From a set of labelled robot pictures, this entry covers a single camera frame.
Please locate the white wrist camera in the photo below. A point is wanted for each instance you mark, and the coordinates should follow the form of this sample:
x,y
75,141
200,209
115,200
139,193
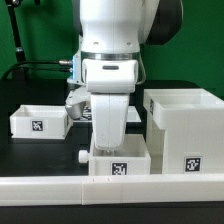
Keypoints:
x,y
76,102

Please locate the black camera stand pole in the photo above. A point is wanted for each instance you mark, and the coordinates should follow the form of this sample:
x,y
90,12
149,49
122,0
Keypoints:
x,y
18,72

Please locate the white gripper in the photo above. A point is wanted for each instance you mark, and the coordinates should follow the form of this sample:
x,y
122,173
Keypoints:
x,y
110,84

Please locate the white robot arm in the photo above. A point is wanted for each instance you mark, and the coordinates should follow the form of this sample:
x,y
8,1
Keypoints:
x,y
114,30

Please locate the white front barrier wall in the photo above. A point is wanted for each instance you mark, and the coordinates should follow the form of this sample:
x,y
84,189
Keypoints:
x,y
92,190

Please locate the white front drawer box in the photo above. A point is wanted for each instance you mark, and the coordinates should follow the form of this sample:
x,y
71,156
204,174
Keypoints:
x,y
132,159

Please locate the white drawer box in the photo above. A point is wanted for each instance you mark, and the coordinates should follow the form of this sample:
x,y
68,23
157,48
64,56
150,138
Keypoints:
x,y
132,159
40,122

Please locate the white drawer cabinet frame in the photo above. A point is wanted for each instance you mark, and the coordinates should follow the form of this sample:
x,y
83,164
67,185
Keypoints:
x,y
184,131

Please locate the white marker tag plate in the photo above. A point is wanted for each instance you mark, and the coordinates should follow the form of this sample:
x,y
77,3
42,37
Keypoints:
x,y
132,116

